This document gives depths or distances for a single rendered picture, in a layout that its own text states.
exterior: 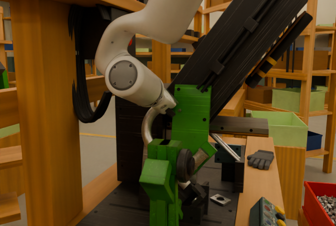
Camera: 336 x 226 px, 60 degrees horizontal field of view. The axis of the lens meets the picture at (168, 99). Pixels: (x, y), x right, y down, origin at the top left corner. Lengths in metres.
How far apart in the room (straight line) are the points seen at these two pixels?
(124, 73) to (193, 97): 0.36
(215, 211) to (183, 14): 0.62
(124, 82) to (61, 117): 0.32
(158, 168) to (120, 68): 0.22
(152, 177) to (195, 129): 0.32
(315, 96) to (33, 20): 3.25
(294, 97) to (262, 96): 0.57
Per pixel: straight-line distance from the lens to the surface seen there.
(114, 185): 1.16
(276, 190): 1.12
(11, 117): 0.85
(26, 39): 0.82
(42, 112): 0.81
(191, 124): 0.89
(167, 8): 0.52
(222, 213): 0.94
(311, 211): 1.13
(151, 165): 0.62
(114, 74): 0.59
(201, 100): 0.89
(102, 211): 0.96
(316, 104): 3.71
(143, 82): 0.57
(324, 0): 10.03
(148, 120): 0.88
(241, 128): 0.99
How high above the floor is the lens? 1.37
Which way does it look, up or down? 9 degrees down
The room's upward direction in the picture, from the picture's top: straight up
